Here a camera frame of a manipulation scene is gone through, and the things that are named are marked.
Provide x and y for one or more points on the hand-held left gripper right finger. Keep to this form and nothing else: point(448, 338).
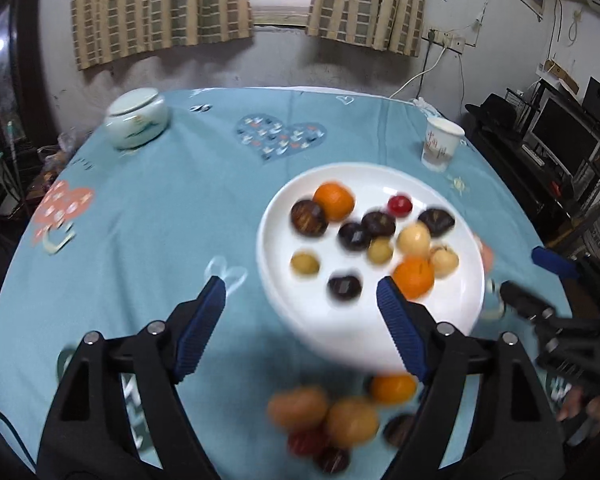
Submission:
point(402, 325)

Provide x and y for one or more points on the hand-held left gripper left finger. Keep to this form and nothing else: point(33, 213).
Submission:
point(200, 325)

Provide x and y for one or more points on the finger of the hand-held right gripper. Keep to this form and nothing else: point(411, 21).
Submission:
point(525, 300)
point(555, 261)

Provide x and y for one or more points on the mandarin orange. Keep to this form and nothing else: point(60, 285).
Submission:
point(334, 201)
point(392, 388)
point(414, 276)

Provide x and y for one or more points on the dark purple plum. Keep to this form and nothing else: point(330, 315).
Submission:
point(399, 430)
point(354, 236)
point(344, 286)
point(332, 460)

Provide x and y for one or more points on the striped pepino melon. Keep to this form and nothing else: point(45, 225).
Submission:
point(444, 261)

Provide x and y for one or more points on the small yellow longan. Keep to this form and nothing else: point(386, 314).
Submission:
point(305, 263)
point(380, 251)

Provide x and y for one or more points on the cream round fruit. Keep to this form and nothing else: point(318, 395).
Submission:
point(414, 239)

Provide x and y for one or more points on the dark brown water chestnut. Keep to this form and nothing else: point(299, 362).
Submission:
point(436, 221)
point(378, 223)
point(308, 217)

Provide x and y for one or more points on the yellow passion fruit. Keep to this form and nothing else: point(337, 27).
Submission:
point(352, 421)
point(297, 407)

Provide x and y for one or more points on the white round plate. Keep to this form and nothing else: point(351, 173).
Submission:
point(280, 250)

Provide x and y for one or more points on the red cherry tomato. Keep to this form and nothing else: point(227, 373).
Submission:
point(399, 204)
point(307, 442)

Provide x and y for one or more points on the person's right hand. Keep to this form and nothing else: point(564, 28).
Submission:
point(580, 410)

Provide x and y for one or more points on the black computer desk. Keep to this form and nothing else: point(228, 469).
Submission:
point(520, 180)

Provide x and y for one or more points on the blue printed tablecloth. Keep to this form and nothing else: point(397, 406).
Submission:
point(155, 210)

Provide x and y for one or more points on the computer monitor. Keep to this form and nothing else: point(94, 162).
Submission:
point(562, 135)

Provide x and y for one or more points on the white paper cup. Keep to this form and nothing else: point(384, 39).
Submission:
point(440, 147)

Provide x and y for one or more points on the black hat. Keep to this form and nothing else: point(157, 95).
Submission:
point(492, 107)

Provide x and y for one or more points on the pale green lidded ceramic jar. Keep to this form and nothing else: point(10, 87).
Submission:
point(135, 120)

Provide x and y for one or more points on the clear plastic bag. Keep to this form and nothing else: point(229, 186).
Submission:
point(60, 155)

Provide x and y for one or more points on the checked beige curtain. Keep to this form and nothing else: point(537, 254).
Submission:
point(160, 5)
point(365, 5)

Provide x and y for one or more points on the white wall power socket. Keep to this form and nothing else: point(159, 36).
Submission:
point(447, 40)

